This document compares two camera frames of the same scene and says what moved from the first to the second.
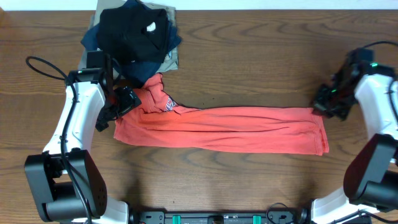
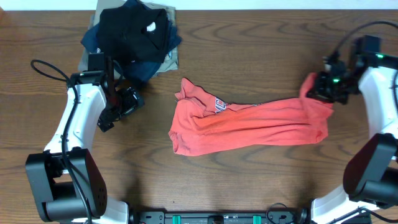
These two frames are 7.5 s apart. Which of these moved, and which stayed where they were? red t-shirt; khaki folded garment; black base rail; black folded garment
Moved: red t-shirt
Stayed: khaki folded garment; black base rail; black folded garment
